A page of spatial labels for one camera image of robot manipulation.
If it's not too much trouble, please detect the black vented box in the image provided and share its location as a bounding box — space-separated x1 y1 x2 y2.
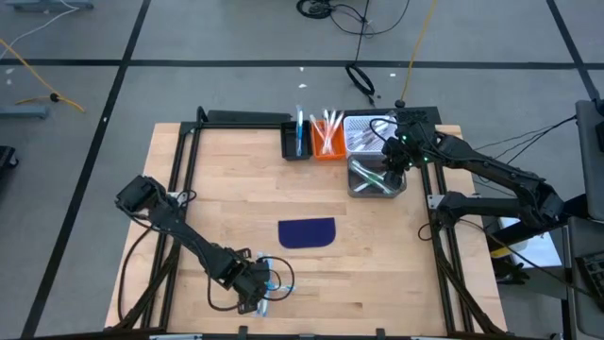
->
390 106 443 127

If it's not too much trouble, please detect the black table frame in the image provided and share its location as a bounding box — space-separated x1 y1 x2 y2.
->
106 106 509 340

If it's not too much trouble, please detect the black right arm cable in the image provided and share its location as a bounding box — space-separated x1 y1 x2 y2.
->
369 116 407 143

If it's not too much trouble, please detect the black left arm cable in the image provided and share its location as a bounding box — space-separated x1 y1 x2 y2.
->
206 254 296 313

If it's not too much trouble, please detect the yellow hanging cable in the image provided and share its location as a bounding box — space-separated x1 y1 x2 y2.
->
399 0 438 109

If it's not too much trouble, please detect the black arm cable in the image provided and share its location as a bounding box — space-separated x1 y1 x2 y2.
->
206 254 296 313
369 116 407 143

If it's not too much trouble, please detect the grey cabinet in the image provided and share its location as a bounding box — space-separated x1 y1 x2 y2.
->
575 98 604 195

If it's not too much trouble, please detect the black keyboard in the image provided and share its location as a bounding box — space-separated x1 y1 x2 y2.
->
578 252 604 303

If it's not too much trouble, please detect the grey translucent bin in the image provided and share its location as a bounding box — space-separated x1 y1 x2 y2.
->
346 155 408 198

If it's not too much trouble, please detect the black perforated basket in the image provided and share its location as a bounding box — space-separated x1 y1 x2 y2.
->
280 121 313 162

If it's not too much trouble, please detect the black floor cable coil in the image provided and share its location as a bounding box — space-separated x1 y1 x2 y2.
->
295 0 411 39
345 62 378 106

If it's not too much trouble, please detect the yellow floor cable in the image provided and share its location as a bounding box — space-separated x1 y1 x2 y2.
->
0 37 87 114

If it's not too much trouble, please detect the orange perforated basket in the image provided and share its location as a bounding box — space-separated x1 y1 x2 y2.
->
310 120 347 162

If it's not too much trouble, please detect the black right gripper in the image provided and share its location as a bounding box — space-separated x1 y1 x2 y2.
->
381 122 433 190

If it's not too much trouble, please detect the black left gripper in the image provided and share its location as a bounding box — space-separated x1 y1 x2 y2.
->
226 248 273 315

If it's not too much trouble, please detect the orange toothbrush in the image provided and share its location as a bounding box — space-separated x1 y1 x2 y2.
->
309 114 327 143
332 110 345 143
322 109 331 155
327 110 338 155

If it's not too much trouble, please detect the dark blue cloth mat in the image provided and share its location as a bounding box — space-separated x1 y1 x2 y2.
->
277 216 337 250

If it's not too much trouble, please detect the green toothbrush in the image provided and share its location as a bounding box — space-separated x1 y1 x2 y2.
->
353 169 387 194
349 159 395 195

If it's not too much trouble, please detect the purple toothbrush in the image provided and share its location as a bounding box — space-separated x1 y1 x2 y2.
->
365 127 393 148
351 130 378 152

